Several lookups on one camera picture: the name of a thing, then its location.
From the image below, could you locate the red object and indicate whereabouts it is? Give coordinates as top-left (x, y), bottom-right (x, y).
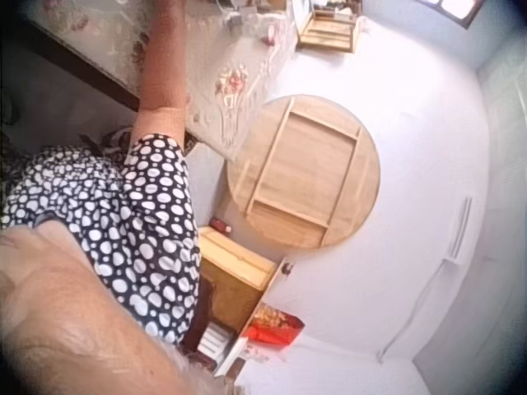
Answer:
top-left (208, 216), bottom-right (233, 235)

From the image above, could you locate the floral tablecloth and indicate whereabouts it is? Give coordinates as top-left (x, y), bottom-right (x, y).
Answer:
top-left (30, 0), bottom-right (298, 162)

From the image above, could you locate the round wooden table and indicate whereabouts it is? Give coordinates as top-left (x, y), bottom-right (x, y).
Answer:
top-left (226, 94), bottom-right (381, 249)

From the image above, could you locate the white slatted crate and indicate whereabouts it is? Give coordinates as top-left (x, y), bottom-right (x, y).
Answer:
top-left (196, 323), bottom-right (231, 360)

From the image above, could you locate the white door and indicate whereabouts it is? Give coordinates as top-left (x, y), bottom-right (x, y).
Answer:
top-left (376, 196), bottom-right (474, 363)

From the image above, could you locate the window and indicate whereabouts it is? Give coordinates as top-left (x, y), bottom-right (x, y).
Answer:
top-left (415, 0), bottom-right (486, 29)

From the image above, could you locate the red snack bag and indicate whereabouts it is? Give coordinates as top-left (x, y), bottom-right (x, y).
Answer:
top-left (246, 303), bottom-right (305, 351)

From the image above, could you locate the wooden cabinet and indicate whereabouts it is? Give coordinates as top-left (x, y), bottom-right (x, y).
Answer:
top-left (196, 225), bottom-right (277, 332)

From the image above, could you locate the wooden stool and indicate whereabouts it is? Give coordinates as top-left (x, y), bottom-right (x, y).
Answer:
top-left (296, 7), bottom-right (363, 53)

